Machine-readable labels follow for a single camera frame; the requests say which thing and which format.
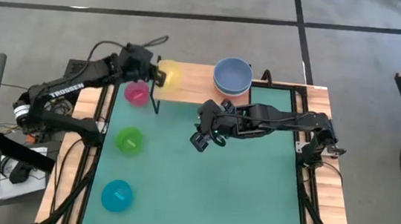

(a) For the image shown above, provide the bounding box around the large white bowl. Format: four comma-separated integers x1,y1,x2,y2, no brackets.
212,82,252,99

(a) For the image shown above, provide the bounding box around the small translucent cyan bowl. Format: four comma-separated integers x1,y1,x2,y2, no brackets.
98,177,136,215

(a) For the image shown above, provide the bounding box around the large periwinkle blue bowl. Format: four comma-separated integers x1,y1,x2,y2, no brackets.
210,55,256,97

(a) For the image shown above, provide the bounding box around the small translucent green bowl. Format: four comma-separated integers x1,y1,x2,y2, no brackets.
113,125,146,157

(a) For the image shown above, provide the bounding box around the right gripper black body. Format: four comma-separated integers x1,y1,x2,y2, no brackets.
192,96,243,149

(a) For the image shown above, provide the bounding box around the black perforated box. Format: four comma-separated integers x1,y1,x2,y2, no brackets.
62,59,91,83

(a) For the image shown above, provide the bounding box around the wooden shelf with black legs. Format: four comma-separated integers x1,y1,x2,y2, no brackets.
147,54,256,125

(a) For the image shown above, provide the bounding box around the green table mat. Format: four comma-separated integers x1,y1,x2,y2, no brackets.
79,68,320,224

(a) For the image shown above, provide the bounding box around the black table frame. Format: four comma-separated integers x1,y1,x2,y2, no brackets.
38,46,374,224

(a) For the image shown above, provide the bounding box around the small translucent pink bowl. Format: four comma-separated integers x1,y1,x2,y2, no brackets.
122,79,152,109

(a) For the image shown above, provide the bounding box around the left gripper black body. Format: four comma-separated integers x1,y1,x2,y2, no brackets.
115,42,157,85

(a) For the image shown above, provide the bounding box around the small translucent yellow bowl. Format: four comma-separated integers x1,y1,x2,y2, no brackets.
155,58,186,94

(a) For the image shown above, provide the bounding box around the white paper sheet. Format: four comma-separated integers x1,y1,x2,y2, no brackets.
0,142,52,205

